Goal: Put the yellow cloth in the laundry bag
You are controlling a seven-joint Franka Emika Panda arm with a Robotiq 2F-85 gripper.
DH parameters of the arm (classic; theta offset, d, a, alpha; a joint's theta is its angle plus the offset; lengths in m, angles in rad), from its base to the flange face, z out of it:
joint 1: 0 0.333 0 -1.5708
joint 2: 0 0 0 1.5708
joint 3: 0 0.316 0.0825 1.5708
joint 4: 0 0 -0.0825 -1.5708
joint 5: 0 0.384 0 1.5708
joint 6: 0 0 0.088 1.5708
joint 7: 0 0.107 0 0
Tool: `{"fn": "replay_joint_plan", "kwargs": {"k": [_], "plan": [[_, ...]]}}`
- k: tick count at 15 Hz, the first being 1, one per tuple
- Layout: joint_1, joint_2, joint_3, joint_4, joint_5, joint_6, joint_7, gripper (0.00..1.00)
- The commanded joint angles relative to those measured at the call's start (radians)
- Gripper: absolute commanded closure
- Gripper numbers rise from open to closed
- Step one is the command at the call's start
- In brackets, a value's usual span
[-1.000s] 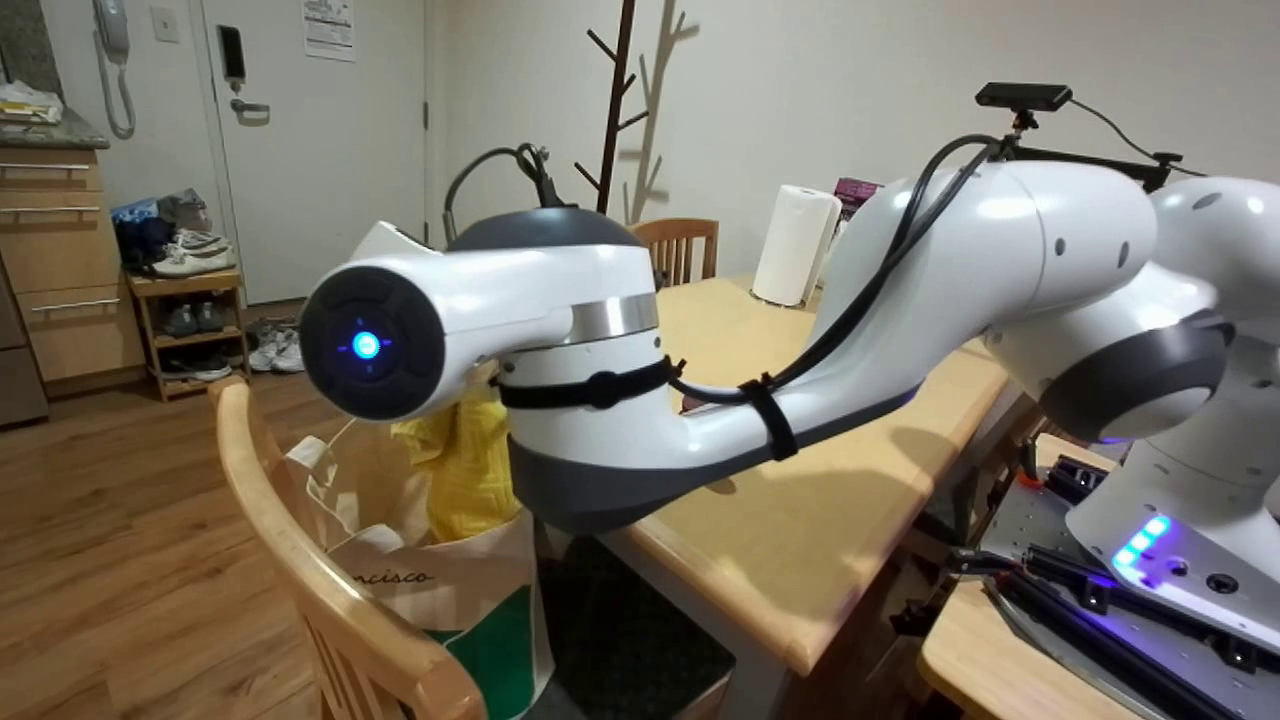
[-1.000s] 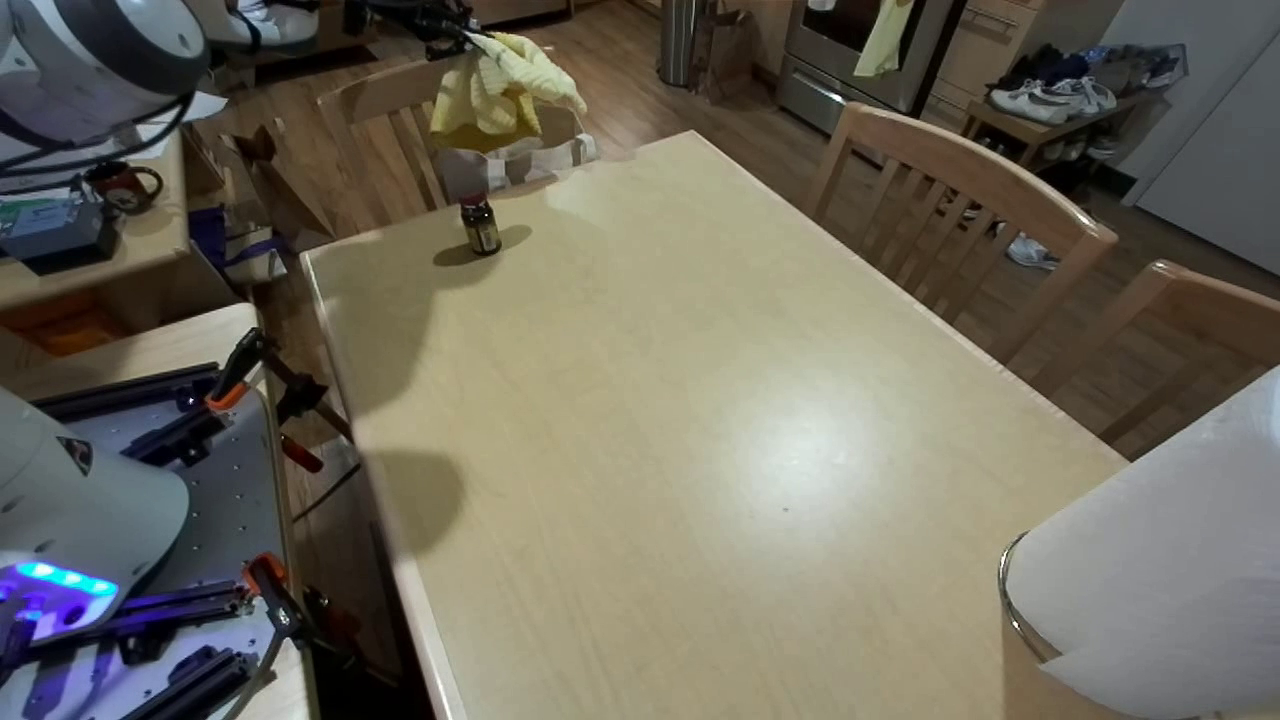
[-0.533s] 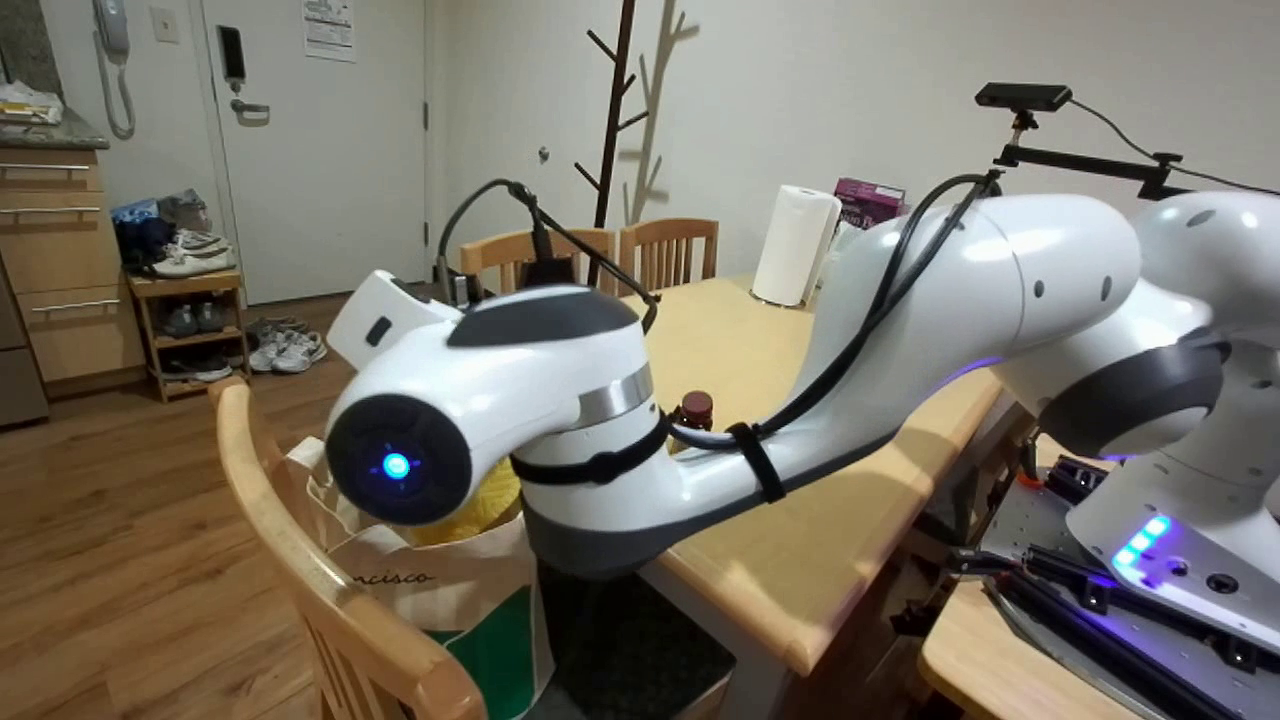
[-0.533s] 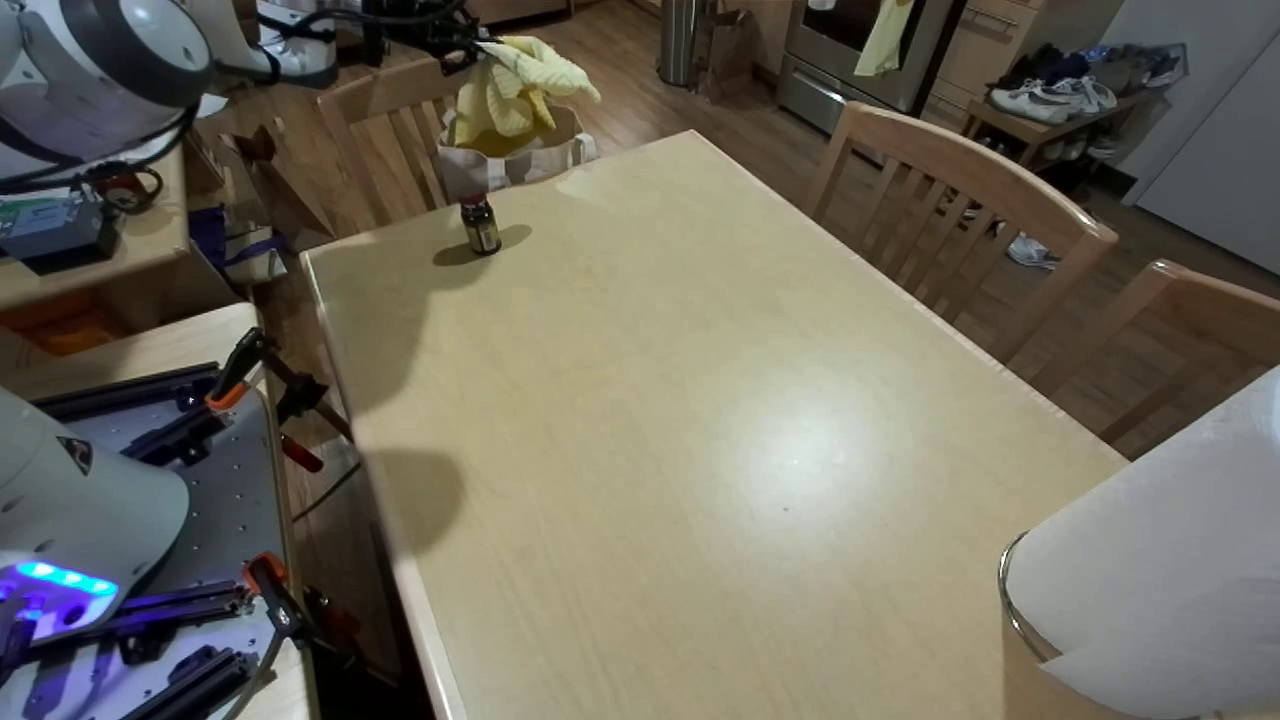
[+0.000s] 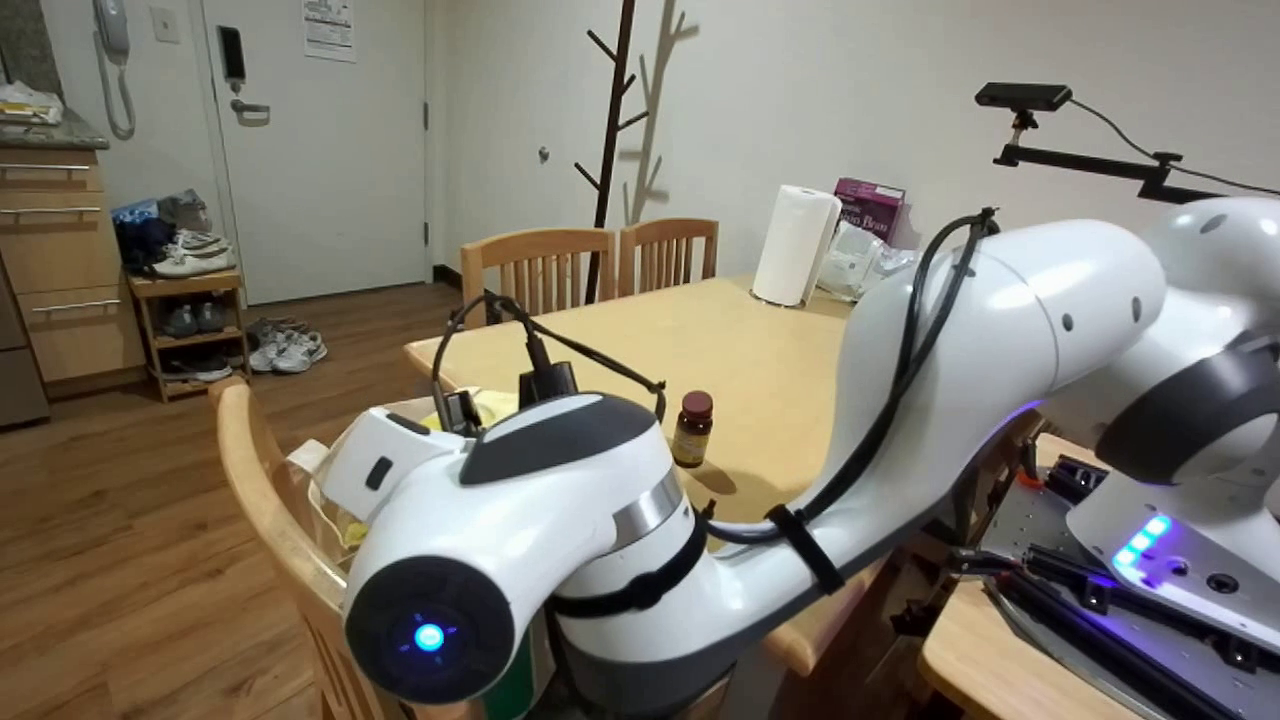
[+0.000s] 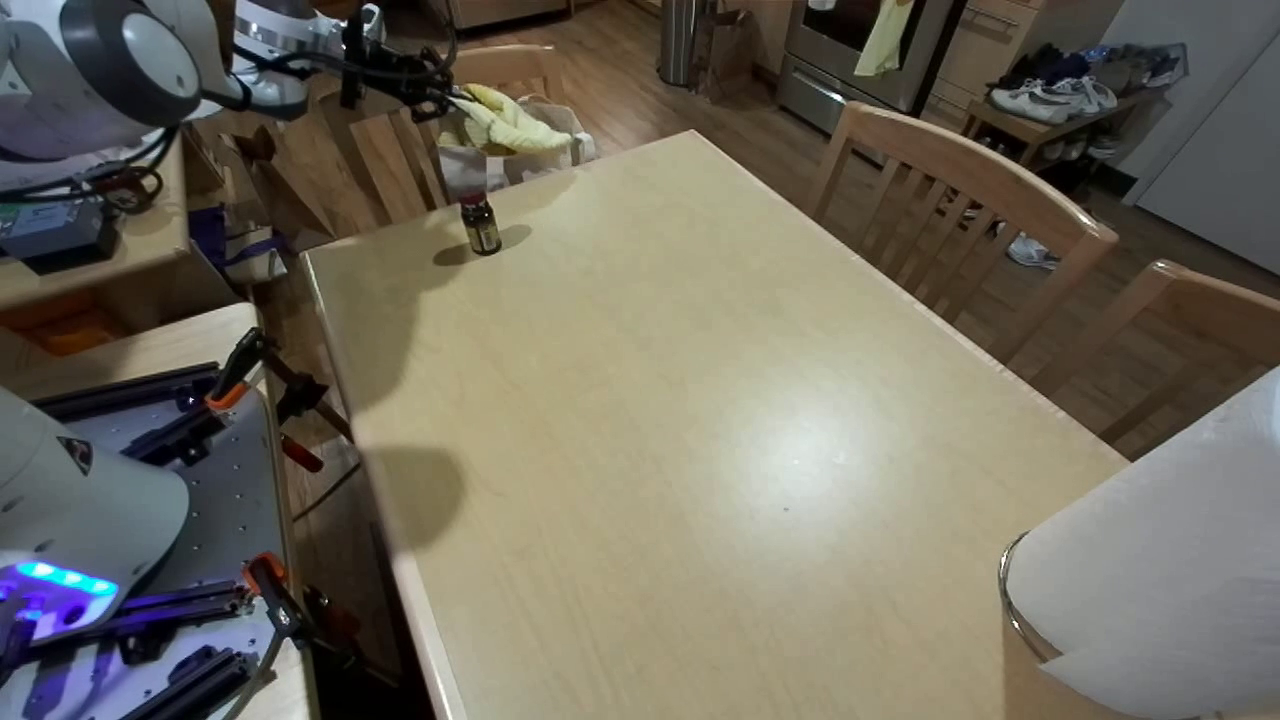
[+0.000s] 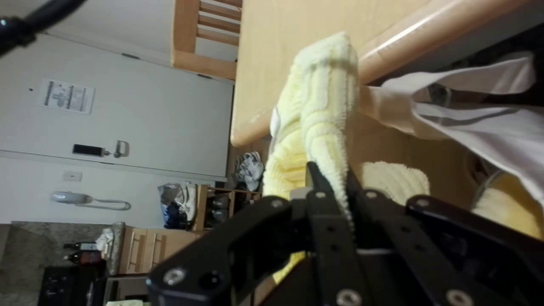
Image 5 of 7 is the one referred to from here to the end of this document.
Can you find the dark shoes pair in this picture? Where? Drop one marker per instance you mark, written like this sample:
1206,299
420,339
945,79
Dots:
194,316

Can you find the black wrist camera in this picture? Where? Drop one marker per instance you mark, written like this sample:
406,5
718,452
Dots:
547,382

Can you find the black exterior camera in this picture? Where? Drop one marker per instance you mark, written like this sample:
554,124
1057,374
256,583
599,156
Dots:
1027,92

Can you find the small brown glass bottle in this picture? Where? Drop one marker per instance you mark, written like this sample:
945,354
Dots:
693,433

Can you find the small black power box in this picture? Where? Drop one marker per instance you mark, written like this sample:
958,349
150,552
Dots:
1072,479

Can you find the white bundle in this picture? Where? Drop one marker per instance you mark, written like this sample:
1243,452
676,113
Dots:
24,106

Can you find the white light switch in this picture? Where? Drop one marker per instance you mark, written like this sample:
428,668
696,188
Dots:
162,27

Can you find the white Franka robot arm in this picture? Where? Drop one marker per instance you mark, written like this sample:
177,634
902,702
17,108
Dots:
933,403

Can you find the wooden tree coat rack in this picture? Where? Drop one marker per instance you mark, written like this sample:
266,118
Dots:
617,132

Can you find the black orange bar clamp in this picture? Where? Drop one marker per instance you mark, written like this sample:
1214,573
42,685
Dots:
986,565

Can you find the light wooden chair curved back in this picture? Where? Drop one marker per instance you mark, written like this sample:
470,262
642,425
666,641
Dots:
263,494

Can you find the white paper notice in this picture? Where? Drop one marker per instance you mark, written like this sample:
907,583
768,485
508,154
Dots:
326,27

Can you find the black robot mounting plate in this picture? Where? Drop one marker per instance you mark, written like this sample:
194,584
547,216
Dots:
1107,641

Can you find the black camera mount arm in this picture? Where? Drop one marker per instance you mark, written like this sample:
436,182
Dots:
1092,163

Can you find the white and green laundry bag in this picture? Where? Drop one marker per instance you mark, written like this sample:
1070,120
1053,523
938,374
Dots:
307,457

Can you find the light wooden cabinet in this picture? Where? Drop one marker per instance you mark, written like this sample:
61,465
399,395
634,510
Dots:
74,267

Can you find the small wooden shoe rack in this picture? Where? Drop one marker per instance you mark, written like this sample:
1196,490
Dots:
186,286

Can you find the light wooden slatted chair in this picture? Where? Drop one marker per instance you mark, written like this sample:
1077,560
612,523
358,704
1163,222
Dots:
666,230
533,240

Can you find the white sneakers pair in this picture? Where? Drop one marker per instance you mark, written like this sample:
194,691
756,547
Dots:
194,256

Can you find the white paper towel roll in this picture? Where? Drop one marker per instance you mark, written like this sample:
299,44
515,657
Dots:
797,245

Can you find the white sneaker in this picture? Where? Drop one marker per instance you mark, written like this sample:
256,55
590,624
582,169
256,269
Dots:
302,354
263,345

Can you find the white wall phone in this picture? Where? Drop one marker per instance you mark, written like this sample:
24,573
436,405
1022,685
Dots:
109,27

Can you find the wooden side table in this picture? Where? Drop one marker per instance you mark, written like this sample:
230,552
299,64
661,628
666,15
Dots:
986,664

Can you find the dark blue bag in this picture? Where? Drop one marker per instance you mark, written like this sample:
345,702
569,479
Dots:
140,233

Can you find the clear plastic bag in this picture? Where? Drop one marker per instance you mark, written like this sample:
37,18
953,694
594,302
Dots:
855,267

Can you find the white door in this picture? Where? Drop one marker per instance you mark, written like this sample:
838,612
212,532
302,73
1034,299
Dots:
333,175

